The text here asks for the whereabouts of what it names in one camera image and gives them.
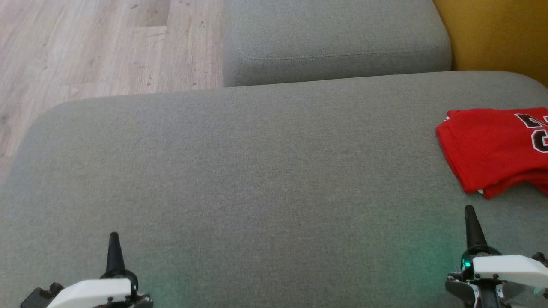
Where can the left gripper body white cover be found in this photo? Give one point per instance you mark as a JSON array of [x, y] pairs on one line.
[[94, 295]]

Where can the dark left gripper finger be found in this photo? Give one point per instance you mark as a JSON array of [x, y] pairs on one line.
[[118, 259], [111, 256]]

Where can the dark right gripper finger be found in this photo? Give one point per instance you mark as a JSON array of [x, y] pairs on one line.
[[469, 231], [477, 235]]

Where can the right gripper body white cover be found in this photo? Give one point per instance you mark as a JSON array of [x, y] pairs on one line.
[[505, 267]]

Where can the red jersey shirt with lettering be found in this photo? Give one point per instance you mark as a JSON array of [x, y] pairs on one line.
[[483, 145]]

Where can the large grey sofa seat cushion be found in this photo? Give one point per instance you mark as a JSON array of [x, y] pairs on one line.
[[257, 192]]

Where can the mustard yellow panel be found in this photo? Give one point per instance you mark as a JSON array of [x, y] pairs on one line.
[[501, 34]]

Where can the small grey sofa cushion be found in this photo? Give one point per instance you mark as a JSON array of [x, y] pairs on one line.
[[334, 34]]

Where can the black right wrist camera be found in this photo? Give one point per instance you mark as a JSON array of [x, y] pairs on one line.
[[540, 257]]

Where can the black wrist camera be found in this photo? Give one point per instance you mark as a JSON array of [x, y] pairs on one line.
[[38, 297], [540, 257]]

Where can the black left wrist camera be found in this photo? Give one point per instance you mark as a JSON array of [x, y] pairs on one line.
[[38, 297]]

